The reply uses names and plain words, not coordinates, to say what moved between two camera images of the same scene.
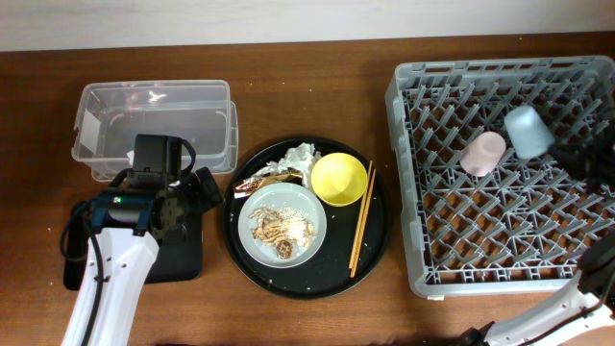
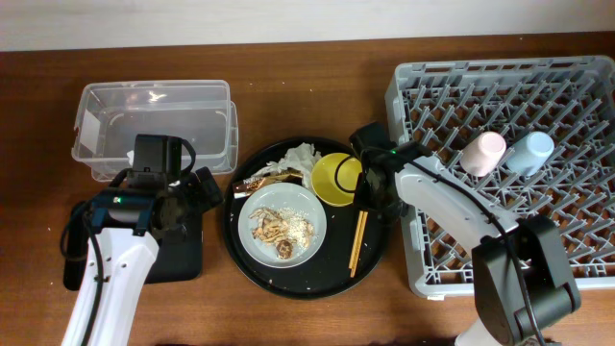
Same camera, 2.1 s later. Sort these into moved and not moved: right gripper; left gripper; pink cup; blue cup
Moved: blue cup; right gripper
Not moved: left gripper; pink cup
